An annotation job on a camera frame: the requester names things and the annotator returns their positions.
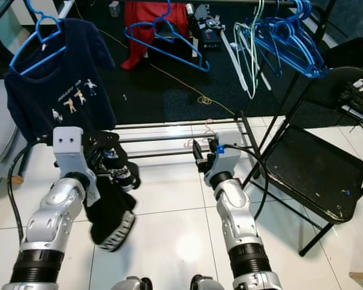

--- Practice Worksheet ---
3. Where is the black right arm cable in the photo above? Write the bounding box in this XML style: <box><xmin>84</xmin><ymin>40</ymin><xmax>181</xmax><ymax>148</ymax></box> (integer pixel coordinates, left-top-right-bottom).
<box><xmin>223</xmin><ymin>144</ymin><xmax>269</xmax><ymax>221</ymax></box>

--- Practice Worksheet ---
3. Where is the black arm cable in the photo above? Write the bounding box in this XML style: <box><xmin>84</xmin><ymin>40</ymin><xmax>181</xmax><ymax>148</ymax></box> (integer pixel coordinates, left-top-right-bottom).
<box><xmin>7</xmin><ymin>142</ymin><xmax>58</xmax><ymax>245</ymax></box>
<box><xmin>223</xmin><ymin>144</ymin><xmax>269</xmax><ymax>221</ymax></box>

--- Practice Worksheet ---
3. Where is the grey ottoman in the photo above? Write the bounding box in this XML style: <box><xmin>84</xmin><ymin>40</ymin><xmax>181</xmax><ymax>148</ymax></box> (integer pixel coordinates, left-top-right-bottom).
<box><xmin>0</xmin><ymin>79</ymin><xmax>25</xmax><ymax>185</ymax></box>

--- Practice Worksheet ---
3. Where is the black and white gadget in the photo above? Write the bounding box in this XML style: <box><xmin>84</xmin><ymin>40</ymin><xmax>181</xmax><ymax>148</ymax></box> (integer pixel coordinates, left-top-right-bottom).
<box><xmin>335</xmin><ymin>76</ymin><xmax>363</xmax><ymax>127</ymax></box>

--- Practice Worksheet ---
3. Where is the white cabinet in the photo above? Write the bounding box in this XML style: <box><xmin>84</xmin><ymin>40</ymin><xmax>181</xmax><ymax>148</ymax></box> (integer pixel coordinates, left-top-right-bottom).
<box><xmin>18</xmin><ymin>0</ymin><xmax>76</xmax><ymax>22</ymax></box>

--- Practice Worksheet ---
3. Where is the black folding chair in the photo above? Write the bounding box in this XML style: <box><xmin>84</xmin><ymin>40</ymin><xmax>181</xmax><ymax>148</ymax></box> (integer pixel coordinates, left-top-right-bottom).
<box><xmin>242</xmin><ymin>65</ymin><xmax>363</xmax><ymax>257</ymax></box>

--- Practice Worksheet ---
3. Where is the black printed garment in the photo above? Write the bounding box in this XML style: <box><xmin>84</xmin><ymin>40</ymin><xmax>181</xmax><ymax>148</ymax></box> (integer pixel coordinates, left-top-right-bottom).
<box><xmin>88</xmin><ymin>181</ymin><xmax>137</xmax><ymax>253</ymax></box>

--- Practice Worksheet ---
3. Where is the black device on white stand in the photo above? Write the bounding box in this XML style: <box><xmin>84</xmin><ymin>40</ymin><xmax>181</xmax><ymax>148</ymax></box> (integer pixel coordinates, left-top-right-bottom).
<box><xmin>184</xmin><ymin>3</ymin><xmax>221</xmax><ymax>52</ymax></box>

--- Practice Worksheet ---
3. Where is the black bag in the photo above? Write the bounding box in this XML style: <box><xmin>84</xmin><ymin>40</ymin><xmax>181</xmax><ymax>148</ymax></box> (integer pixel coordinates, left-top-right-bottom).
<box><xmin>323</xmin><ymin>37</ymin><xmax>363</xmax><ymax>70</ymax></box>

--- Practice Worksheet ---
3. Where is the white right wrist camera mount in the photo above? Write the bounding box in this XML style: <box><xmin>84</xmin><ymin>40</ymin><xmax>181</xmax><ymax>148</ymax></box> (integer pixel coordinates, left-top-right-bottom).
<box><xmin>208</xmin><ymin>132</ymin><xmax>243</xmax><ymax>176</ymax></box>

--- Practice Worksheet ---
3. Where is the white strip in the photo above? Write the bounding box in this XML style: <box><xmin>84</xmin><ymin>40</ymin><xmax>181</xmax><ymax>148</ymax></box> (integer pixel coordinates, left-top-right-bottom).
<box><xmin>219</xmin><ymin>33</ymin><xmax>245</xmax><ymax>91</ymax></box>

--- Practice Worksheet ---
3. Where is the red cloth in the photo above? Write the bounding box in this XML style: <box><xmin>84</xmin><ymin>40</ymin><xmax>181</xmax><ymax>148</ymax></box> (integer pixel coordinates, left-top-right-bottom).
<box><xmin>121</xmin><ymin>0</ymin><xmax>191</xmax><ymax>70</ymax></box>

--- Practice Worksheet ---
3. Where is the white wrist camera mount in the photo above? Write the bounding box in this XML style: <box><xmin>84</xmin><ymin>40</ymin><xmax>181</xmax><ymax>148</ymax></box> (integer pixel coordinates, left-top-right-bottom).
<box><xmin>53</xmin><ymin>127</ymin><xmax>98</xmax><ymax>203</ymax></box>
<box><xmin>208</xmin><ymin>132</ymin><xmax>243</xmax><ymax>176</ymax></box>

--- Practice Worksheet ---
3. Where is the grey right robot leg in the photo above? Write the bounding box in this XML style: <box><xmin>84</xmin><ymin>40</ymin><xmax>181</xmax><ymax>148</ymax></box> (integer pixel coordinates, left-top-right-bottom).
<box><xmin>190</xmin><ymin>275</ymin><xmax>233</xmax><ymax>290</ymax></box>

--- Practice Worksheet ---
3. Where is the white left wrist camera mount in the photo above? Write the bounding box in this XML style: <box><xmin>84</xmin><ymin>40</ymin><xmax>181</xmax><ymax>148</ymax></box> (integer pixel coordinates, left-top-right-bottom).
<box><xmin>53</xmin><ymin>127</ymin><xmax>98</xmax><ymax>203</ymax></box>

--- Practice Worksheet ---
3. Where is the black metal clothes rack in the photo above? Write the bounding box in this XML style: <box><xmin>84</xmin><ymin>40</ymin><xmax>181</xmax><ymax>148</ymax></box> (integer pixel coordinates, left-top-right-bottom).
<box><xmin>0</xmin><ymin>0</ymin><xmax>339</xmax><ymax>182</ymax></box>

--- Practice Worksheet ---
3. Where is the pink hanger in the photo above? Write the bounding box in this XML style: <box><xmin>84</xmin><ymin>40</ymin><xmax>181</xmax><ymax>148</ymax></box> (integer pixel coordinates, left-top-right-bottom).
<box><xmin>184</xmin><ymin>119</ymin><xmax>218</xmax><ymax>149</ymax></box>

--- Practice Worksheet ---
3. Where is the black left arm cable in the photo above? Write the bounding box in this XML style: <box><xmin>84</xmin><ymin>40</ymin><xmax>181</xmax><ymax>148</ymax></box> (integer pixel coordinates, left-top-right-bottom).
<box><xmin>7</xmin><ymin>142</ymin><xmax>58</xmax><ymax>245</ymax></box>

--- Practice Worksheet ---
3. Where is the grey left robot leg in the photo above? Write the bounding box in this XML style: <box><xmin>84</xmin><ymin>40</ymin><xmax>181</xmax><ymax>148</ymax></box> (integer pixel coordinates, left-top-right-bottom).
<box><xmin>112</xmin><ymin>277</ymin><xmax>155</xmax><ymax>290</ymax></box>

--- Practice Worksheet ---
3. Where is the navy printed t-shirt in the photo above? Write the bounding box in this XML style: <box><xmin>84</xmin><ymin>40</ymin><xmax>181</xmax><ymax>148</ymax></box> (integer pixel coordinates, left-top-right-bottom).
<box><xmin>5</xmin><ymin>18</ymin><xmax>117</xmax><ymax>149</ymax></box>

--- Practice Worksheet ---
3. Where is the grey robot leg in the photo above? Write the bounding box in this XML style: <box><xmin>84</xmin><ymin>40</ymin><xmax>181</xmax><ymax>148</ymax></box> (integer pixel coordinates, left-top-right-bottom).
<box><xmin>190</xmin><ymin>275</ymin><xmax>233</xmax><ymax>290</ymax></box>
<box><xmin>112</xmin><ymin>277</ymin><xmax>155</xmax><ymax>290</ymax></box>

